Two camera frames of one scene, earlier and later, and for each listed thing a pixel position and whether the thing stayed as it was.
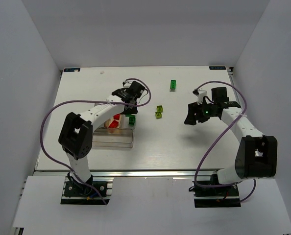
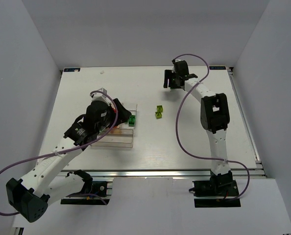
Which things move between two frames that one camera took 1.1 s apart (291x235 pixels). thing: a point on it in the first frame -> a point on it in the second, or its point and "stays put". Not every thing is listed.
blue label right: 217,67 stays put
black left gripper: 131,107 -> 119,110
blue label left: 71,69 stays put
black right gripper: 195,112 -> 171,81
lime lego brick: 158,115 stays put
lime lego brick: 159,108 stays put
